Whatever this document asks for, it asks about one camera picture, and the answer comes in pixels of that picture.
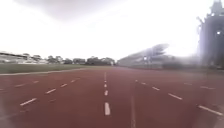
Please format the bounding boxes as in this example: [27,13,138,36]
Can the row of dark trees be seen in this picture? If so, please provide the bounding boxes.
[46,55,117,66]

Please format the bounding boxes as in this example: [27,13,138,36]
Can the roofed grandstand building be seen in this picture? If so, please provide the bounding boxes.
[116,43,174,70]

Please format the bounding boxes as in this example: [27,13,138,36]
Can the white lane lines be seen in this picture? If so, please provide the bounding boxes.
[0,68,224,128]

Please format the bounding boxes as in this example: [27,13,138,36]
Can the red running track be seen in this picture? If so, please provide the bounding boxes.
[0,66,224,128]

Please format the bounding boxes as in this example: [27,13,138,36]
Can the green grass field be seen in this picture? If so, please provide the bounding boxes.
[0,63,103,75]

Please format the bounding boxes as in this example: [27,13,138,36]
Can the low pale building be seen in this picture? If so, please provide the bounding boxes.
[0,51,48,65]

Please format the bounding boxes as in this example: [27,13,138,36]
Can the tall dark tree cluster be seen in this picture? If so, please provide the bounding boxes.
[195,0,224,70]

